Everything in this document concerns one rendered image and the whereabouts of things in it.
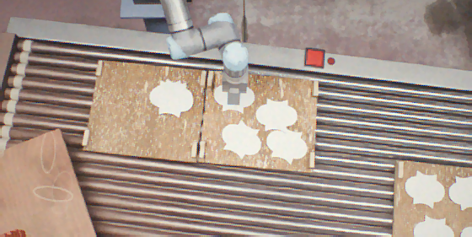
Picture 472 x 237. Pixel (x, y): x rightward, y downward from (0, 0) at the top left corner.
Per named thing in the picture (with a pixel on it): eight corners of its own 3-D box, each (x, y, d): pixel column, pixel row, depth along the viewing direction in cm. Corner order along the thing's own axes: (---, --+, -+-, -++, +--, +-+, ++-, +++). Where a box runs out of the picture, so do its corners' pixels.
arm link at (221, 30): (196, 18, 165) (207, 49, 162) (231, 8, 167) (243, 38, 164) (197, 29, 173) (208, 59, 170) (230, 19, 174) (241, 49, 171)
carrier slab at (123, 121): (100, 61, 204) (99, 60, 203) (207, 72, 204) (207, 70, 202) (83, 151, 194) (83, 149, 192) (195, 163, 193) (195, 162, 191)
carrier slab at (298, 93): (209, 72, 204) (208, 70, 202) (317, 82, 203) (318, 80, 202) (198, 163, 193) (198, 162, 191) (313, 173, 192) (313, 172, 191)
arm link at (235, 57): (243, 35, 162) (253, 61, 160) (242, 50, 173) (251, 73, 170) (218, 44, 161) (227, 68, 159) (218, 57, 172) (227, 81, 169)
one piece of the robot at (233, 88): (218, 92, 170) (219, 108, 186) (247, 94, 170) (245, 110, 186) (221, 57, 174) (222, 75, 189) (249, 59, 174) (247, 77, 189)
